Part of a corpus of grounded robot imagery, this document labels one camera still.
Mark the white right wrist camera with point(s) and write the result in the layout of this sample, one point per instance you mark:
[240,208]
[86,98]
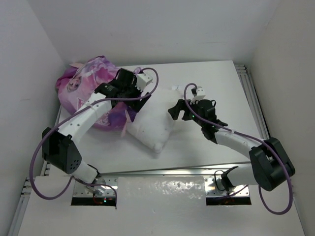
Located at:
[198,94]

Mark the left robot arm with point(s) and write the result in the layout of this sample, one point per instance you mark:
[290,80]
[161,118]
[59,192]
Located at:
[60,143]

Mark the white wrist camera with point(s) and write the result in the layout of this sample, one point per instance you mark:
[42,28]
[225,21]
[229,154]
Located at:
[143,80]
[198,94]

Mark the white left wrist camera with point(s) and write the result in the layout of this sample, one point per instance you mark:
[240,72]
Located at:
[143,80]

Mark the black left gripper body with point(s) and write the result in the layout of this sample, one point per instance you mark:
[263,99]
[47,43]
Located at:
[131,91]

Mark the white pillow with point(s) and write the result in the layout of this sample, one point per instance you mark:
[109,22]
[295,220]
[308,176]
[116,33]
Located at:
[153,124]

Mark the white front cover board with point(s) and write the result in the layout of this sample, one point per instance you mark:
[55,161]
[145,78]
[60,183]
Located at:
[156,206]

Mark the pink purple pillowcase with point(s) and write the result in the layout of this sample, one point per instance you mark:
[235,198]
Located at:
[79,81]

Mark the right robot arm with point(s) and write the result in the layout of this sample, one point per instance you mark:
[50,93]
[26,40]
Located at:
[270,164]

